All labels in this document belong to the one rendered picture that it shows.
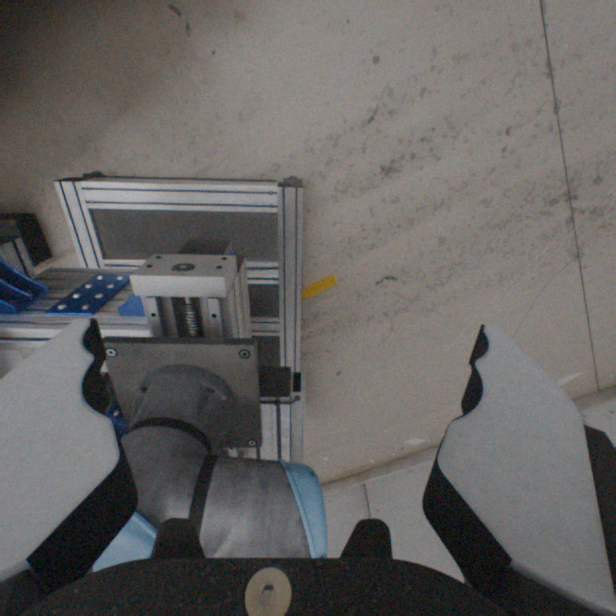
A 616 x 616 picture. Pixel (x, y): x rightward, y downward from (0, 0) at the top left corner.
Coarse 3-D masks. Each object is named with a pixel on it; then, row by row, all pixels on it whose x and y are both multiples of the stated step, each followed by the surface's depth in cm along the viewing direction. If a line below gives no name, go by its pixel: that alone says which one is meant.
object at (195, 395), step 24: (144, 384) 47; (168, 384) 46; (192, 384) 46; (216, 384) 48; (144, 408) 44; (168, 408) 43; (192, 408) 44; (216, 408) 47; (192, 432) 42; (216, 432) 46
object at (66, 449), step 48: (96, 336) 11; (0, 384) 8; (48, 384) 8; (96, 384) 9; (0, 432) 7; (48, 432) 7; (96, 432) 7; (0, 480) 6; (48, 480) 6; (96, 480) 6; (0, 528) 5; (48, 528) 5; (96, 528) 6; (0, 576) 5; (48, 576) 5
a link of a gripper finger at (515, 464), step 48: (480, 336) 11; (480, 384) 8; (528, 384) 8; (480, 432) 7; (528, 432) 7; (576, 432) 7; (432, 480) 7; (480, 480) 6; (528, 480) 6; (576, 480) 6; (480, 528) 5; (528, 528) 5; (576, 528) 5; (480, 576) 6; (528, 576) 5; (576, 576) 5
